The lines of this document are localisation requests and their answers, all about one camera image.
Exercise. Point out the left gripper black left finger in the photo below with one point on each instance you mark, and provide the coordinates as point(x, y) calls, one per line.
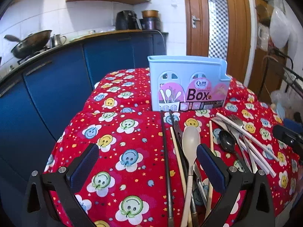
point(38, 209)

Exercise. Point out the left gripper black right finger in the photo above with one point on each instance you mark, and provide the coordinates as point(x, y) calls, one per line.
point(257, 208)

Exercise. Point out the black chopstick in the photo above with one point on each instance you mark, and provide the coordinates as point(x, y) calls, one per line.
point(170, 214)

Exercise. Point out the blue kitchen base cabinets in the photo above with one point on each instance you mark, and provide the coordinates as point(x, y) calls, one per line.
point(40, 97)

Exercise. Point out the white chopstick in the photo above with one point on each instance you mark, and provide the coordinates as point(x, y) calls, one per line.
point(257, 161)
point(247, 134)

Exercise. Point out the light wooden chopstick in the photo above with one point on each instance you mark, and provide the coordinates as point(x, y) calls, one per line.
point(178, 161)
point(210, 193)

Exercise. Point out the steel fork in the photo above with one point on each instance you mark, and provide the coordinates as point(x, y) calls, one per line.
point(239, 122)

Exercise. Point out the black spoon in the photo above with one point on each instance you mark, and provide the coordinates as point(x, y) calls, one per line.
point(228, 144)

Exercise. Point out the red smiley flower tablecloth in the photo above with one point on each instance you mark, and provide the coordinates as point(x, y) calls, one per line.
point(127, 185)

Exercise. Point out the wooden shelf unit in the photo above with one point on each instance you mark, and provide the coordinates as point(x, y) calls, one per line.
point(263, 80)

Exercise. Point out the beige plastic spoon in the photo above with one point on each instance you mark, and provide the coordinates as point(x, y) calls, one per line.
point(190, 142)

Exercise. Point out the white plastic bag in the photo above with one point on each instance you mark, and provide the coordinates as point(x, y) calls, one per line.
point(279, 28)

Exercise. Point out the light blue utensil box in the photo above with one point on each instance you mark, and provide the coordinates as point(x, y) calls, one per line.
point(183, 83)

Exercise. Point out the wooden door with glass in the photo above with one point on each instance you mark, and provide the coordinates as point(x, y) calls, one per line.
point(220, 29)

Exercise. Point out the black wok on stove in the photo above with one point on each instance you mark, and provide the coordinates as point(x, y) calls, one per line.
point(31, 44)

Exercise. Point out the black air fryer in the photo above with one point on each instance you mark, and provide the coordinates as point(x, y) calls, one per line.
point(127, 20)

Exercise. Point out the dark pot with wooden lid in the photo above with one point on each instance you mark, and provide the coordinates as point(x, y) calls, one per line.
point(151, 20)

